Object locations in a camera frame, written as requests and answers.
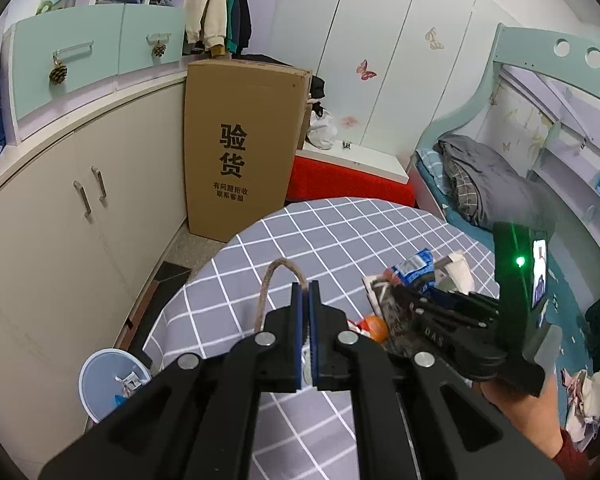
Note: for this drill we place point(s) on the teal bunk bed frame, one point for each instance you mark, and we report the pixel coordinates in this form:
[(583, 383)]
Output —
[(525, 45)]

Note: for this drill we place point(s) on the teal drawer unit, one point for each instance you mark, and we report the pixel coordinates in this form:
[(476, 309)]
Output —
[(100, 35)]

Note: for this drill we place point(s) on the cream butterfly sticker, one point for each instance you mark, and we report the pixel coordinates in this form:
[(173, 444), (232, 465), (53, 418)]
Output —
[(435, 38)]

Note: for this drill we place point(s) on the silver foil wrapper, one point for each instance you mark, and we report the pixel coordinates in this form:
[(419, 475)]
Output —
[(387, 305)]

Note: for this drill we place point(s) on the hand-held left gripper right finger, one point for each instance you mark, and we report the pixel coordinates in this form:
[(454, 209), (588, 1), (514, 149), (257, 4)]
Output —
[(314, 340)]

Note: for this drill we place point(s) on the orange snack wrapper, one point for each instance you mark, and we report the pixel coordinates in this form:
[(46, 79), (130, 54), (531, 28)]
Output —
[(375, 327)]

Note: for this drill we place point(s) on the red box with white lid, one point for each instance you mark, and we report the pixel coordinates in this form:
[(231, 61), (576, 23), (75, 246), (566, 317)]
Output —
[(350, 175)]

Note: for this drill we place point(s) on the white plastic bag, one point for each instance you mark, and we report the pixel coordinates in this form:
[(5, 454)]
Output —
[(322, 132)]

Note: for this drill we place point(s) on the white wrapper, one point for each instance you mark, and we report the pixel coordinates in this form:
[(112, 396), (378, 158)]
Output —
[(129, 387)]

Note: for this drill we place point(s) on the white wardrobe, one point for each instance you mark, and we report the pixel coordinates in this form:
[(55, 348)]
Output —
[(390, 20)]

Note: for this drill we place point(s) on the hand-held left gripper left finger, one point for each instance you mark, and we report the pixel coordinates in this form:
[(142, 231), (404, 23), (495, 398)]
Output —
[(298, 340)]

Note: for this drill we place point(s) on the white lower cabinet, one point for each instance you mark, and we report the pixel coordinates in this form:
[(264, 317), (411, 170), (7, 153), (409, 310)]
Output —
[(55, 260)]

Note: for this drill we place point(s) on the black jacket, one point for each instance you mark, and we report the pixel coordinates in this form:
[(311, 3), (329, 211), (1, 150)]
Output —
[(244, 10)]

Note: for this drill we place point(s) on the cream jacket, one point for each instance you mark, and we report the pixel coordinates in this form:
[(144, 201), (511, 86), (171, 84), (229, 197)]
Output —
[(210, 5)]

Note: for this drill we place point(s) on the light blue trash bin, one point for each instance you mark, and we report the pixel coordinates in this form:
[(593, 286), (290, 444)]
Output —
[(100, 380)]

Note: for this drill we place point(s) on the black clothing heap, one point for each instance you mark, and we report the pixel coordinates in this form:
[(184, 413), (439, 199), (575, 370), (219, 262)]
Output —
[(318, 92)]

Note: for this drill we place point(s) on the grey blanket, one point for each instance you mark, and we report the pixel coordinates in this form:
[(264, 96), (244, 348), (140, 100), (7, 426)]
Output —
[(490, 180)]

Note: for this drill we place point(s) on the pink butterfly sticker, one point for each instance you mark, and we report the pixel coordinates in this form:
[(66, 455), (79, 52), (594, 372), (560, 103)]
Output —
[(366, 70)]

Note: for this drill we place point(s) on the green jacket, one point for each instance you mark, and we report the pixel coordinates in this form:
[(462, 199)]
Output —
[(233, 10)]

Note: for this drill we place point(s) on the pile of light clothes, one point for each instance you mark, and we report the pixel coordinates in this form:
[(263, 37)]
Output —
[(592, 400)]

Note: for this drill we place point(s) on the white paper bag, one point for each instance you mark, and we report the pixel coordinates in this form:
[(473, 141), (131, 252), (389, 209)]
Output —
[(455, 270)]

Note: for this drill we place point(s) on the large cardboard box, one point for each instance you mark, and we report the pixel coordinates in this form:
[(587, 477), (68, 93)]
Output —
[(240, 120)]

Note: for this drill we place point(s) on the faint pink flower sticker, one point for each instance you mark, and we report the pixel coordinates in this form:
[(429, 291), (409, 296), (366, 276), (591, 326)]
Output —
[(350, 121)]

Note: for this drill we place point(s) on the grey checked tablecloth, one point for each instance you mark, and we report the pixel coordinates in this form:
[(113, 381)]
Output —
[(330, 240)]

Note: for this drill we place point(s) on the person's right hand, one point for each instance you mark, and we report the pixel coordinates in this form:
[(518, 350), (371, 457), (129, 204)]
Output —
[(525, 420)]

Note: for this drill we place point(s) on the blue plastic packet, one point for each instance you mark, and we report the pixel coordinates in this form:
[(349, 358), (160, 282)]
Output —
[(417, 265)]

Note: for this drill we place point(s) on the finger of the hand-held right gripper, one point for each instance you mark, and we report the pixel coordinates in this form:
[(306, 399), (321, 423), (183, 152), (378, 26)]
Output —
[(470, 307), (445, 340)]

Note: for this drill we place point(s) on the pinecone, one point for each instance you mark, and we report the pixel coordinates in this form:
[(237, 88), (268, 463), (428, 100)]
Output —
[(159, 50), (57, 74)]

